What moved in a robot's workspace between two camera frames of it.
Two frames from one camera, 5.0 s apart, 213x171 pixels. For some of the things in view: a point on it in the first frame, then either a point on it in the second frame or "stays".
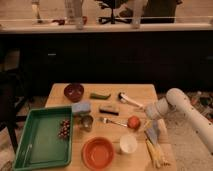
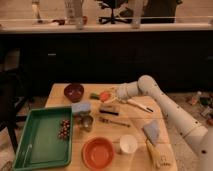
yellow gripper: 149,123 -> 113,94
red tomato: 133,122 -> 105,96
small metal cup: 86,123 stays
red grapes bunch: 64,128 stays
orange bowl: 97,153 stays
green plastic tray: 45,139 stays
